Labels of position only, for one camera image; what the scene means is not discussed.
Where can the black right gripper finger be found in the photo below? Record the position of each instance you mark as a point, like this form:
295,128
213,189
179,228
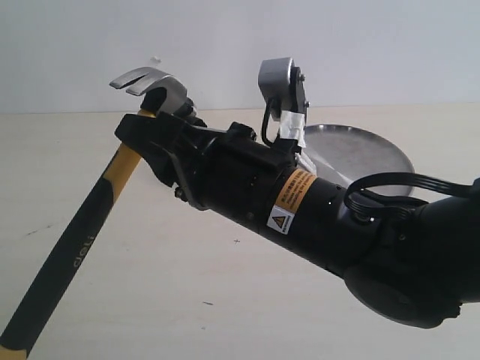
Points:
140,131
168,165

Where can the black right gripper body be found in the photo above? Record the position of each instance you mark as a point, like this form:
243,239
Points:
230,173

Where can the yellow black claw hammer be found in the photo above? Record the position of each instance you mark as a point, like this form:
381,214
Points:
161,91

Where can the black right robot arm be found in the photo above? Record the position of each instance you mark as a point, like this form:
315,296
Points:
406,245

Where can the round stainless steel plate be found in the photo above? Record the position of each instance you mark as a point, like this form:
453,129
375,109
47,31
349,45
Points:
342,154

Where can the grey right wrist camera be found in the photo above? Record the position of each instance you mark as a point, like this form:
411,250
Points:
281,84

